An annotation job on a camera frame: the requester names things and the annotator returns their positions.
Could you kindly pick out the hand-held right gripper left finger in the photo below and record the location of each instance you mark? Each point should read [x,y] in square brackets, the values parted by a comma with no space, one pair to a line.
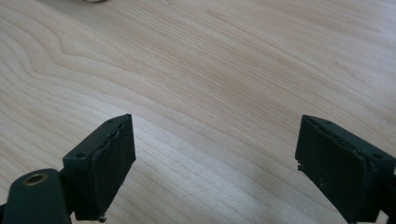
[106,168]

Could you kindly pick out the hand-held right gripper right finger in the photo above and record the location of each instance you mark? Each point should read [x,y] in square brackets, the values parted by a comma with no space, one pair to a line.
[339,168]

